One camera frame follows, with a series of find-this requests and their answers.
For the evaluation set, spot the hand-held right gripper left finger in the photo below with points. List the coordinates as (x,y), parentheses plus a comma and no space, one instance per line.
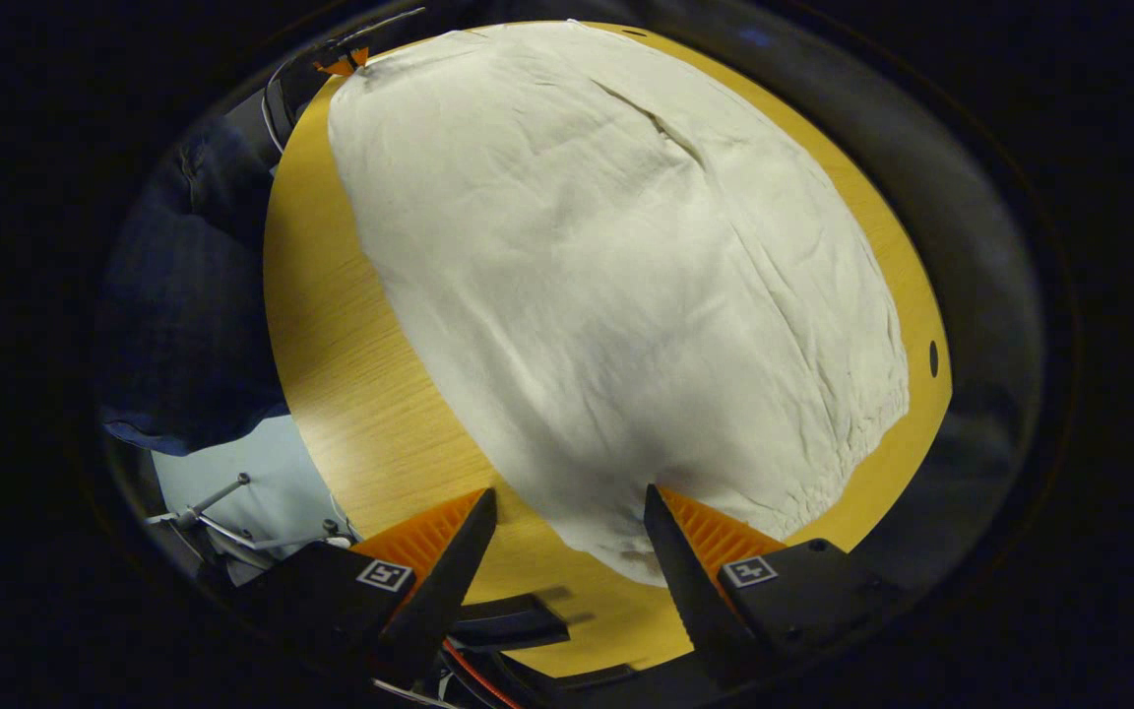
(444,591)

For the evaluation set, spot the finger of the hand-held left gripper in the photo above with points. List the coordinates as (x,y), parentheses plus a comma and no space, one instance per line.
(341,65)

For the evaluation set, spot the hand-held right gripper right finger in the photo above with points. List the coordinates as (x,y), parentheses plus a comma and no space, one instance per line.
(690,591)

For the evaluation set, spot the white jeans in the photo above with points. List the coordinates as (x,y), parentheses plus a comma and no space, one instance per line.
(606,295)

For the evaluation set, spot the person's dark blue clothing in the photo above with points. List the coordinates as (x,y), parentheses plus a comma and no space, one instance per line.
(193,315)

